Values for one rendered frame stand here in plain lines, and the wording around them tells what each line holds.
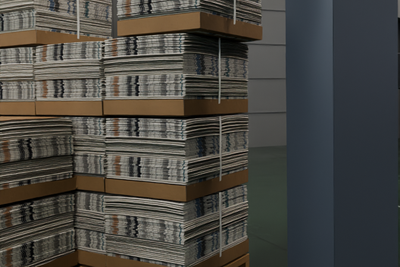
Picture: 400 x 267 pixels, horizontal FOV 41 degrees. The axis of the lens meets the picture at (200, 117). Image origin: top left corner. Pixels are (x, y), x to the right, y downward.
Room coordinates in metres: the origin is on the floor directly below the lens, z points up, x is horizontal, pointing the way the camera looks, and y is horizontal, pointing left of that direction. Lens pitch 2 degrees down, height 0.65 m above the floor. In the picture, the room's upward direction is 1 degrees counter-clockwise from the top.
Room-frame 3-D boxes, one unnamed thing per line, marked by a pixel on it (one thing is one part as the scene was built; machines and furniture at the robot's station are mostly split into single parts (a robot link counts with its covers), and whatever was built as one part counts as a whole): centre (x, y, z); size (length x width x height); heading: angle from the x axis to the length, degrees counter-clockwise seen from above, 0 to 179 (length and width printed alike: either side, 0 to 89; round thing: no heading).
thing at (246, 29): (1.75, -0.04, 0.86); 0.29 x 0.16 x 0.04; 58
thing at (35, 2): (1.97, 0.55, 0.95); 0.38 x 0.29 x 0.23; 148
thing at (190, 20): (1.56, 0.07, 0.86); 0.29 x 0.16 x 0.04; 58
